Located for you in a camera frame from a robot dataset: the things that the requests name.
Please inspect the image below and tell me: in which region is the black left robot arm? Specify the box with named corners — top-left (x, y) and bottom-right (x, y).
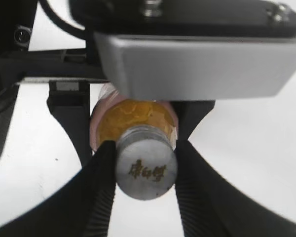
top-left (0, 0), bottom-right (218, 165)

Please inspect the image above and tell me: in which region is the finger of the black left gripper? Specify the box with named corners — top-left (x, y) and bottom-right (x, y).
top-left (171, 100), bottom-right (215, 141)

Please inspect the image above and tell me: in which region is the grey bottle cap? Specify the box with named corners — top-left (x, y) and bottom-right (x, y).
top-left (115, 125), bottom-right (178, 200)

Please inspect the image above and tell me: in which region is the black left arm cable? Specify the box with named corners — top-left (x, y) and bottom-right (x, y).
top-left (39, 0), bottom-right (94, 41)

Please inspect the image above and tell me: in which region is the peach oolong tea bottle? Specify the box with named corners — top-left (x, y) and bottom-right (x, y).
top-left (89, 83), bottom-right (179, 151)

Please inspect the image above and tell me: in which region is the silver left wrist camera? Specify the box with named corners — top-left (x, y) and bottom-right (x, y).
top-left (69, 0), bottom-right (296, 101)

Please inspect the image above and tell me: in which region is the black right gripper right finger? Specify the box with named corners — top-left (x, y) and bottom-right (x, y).
top-left (175, 140), bottom-right (296, 237)

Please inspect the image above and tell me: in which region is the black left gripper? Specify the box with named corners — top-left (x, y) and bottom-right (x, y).
top-left (0, 32), bottom-right (108, 166)

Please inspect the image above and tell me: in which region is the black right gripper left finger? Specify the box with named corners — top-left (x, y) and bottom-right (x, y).
top-left (0, 141), bottom-right (116, 237)

